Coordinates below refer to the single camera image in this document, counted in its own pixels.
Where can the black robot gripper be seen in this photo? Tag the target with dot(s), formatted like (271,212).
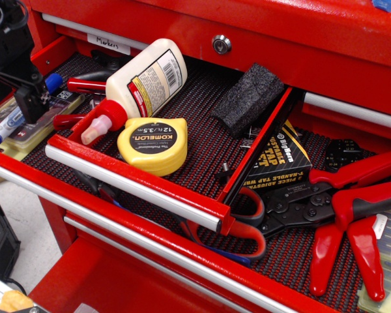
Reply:
(16,68)

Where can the blue capped marker pen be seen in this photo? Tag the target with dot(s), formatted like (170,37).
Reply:
(15,118)

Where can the small red inner drawer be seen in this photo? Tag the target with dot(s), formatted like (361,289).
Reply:
(192,191)

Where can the large red open drawer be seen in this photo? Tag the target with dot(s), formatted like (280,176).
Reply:
(118,261)

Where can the silver round drawer lock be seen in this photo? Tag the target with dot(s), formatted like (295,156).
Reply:
(221,44)

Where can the white Markers label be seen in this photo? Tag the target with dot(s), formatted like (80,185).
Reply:
(108,43)

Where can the white glue bottle red cap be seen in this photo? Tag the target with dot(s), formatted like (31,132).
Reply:
(140,88)

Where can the yellow Komelon tape measure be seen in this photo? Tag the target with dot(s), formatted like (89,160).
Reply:
(155,145)

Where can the red tool chest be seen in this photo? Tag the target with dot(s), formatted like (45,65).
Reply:
(336,49)

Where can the yellow sponge object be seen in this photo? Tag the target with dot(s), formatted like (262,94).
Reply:
(14,300)

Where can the black foam block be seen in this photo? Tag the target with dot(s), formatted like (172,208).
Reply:
(247,99)

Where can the black yellow tap wrench box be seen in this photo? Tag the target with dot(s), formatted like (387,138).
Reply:
(283,162)

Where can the blue tape piece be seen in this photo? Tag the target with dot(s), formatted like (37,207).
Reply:
(384,5)

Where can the clear plastic bit case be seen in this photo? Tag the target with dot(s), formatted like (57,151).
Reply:
(382,229)

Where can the red black handled tool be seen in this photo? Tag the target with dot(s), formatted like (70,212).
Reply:
(93,82)

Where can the red handled crimping tool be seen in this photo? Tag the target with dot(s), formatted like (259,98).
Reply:
(357,190)

